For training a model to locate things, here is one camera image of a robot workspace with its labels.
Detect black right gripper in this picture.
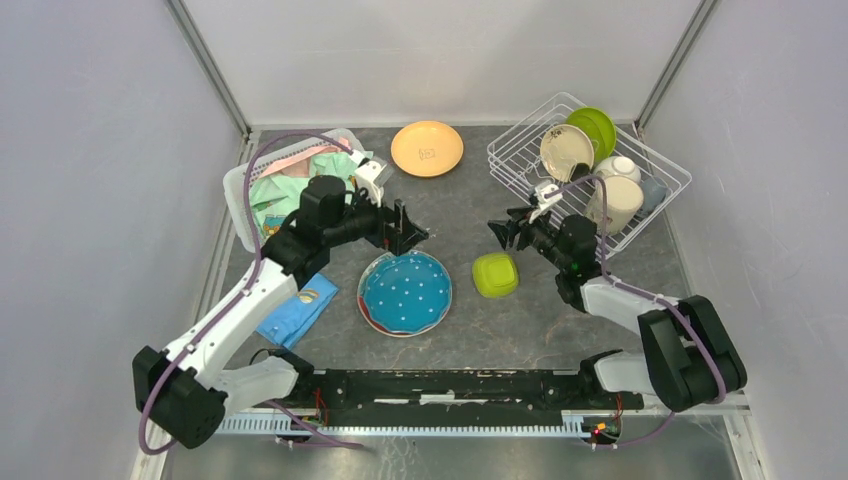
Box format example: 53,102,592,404
487,204,569,272

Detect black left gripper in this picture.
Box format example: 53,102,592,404
325,184,428,257

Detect cream floral plate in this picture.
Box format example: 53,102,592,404
540,124,595,183

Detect green interior mug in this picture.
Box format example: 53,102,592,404
584,176,644,236

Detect white round bowl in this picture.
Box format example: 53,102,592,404
592,156,641,187

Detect lime green plate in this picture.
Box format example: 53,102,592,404
565,107,617,164

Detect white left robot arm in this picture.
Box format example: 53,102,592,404
132,176,428,455

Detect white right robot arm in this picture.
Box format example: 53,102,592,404
488,207,748,413

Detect blue dotted plate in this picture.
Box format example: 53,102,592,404
361,252,453,335

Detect teal rimmed red plate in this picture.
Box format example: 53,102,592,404
356,248,454,339

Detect orange plate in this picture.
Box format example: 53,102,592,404
390,121,464,178

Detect pink cloth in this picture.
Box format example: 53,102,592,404
256,144,357,179

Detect green printed cloth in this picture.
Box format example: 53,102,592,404
248,169,356,240

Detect blue printed cloth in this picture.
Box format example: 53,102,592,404
256,274,339,350

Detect white plastic basket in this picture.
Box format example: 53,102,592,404
223,129,373,253

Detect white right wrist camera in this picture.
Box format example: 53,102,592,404
528,181,562,223

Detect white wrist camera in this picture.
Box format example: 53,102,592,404
350,150,394,207
528,181,562,223

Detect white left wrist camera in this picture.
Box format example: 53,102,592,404
350,150,394,207

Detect white wire dish rack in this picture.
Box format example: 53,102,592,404
486,92,692,257

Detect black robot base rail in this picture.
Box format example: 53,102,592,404
264,358,645,428

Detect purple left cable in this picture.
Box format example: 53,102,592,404
137,132,359,457

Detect aluminium corner post right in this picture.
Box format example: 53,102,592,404
633,0,720,134

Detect aluminium corner post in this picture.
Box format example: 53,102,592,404
164,0,251,137
633,0,720,134

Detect aluminium corner post left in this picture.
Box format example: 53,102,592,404
164,0,251,137

